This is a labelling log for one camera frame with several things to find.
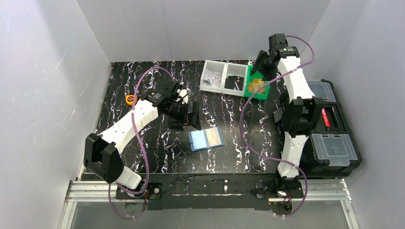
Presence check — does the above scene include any blue card holder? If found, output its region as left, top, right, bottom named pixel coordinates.
left=188, top=126, right=225, bottom=152

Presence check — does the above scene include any yellow credit card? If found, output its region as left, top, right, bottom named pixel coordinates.
left=248, top=78, right=265, bottom=93
left=205, top=128, right=222, bottom=146

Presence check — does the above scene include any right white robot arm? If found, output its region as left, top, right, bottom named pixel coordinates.
left=251, top=33, right=324, bottom=179

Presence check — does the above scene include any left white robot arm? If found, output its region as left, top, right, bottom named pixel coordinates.
left=84, top=80, right=201, bottom=191

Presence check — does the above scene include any green storage bin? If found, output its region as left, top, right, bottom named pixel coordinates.
left=244, top=65, right=271, bottom=101

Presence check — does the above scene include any middle grey storage bin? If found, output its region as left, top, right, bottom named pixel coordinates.
left=222, top=63, right=248, bottom=97

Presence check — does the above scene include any grey storage bin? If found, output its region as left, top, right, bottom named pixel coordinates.
left=222, top=63, right=248, bottom=97
left=200, top=60, right=228, bottom=94

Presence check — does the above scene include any orange tape measure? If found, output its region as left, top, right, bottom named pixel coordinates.
left=125, top=94, right=136, bottom=106

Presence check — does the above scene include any left grey storage bin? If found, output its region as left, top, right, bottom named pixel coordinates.
left=200, top=60, right=228, bottom=94

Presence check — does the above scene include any black toolbox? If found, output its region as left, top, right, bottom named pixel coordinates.
left=273, top=79, right=362, bottom=177

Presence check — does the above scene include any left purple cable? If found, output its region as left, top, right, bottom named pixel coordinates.
left=107, top=66, right=175, bottom=220

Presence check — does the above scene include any purple cable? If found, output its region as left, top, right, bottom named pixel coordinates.
left=107, top=66, right=175, bottom=220
left=239, top=34, right=316, bottom=218

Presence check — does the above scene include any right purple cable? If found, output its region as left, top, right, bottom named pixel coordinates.
left=239, top=34, right=316, bottom=218

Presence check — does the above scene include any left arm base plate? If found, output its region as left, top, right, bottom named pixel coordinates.
left=115, top=181, right=162, bottom=200

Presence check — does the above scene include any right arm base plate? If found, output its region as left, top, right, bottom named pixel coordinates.
left=251, top=178, right=306, bottom=217

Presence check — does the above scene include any aluminium frame rail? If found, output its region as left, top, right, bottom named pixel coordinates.
left=59, top=179, right=359, bottom=229

